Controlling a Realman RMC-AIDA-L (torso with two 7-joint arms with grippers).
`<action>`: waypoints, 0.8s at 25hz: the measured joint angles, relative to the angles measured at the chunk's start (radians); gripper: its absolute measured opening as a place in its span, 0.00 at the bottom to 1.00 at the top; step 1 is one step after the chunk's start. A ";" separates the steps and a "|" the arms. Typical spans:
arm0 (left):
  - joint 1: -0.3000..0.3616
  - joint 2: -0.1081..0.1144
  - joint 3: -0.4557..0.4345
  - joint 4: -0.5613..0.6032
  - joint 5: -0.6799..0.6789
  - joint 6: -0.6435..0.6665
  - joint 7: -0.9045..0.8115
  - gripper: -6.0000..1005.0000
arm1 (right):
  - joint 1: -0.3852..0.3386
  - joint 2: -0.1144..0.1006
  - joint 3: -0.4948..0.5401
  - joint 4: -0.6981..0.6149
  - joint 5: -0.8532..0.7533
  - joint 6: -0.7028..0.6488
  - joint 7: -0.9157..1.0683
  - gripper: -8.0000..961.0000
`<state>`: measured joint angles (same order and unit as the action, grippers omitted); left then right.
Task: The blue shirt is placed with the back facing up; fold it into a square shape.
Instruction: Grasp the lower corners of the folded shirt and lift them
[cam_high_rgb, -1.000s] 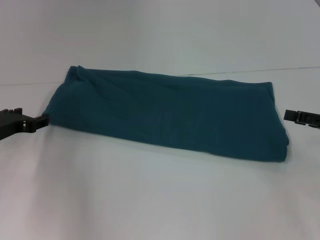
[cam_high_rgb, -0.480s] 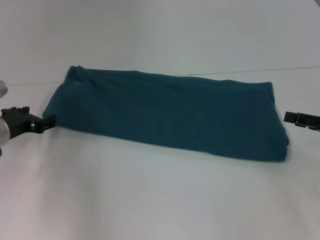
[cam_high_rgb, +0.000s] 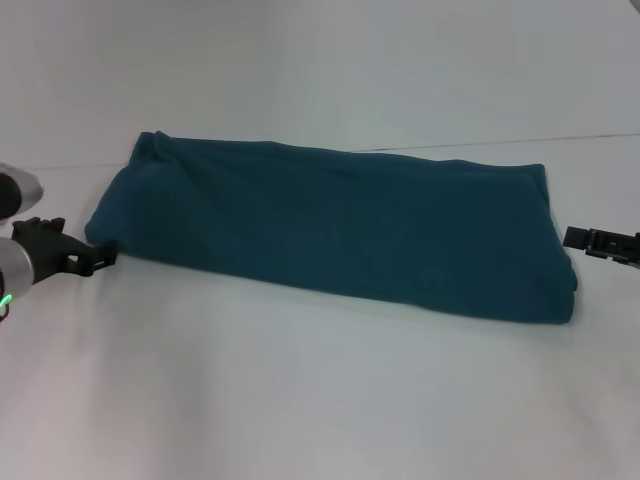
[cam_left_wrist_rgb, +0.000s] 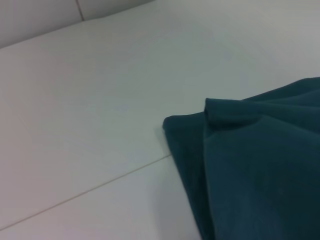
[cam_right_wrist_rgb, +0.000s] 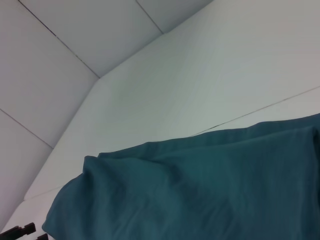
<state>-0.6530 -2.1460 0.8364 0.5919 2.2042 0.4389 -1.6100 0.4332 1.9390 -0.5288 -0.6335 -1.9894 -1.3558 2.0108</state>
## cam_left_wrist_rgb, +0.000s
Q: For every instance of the teal blue shirt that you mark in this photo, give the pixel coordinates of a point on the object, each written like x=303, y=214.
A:
x=250, y=175

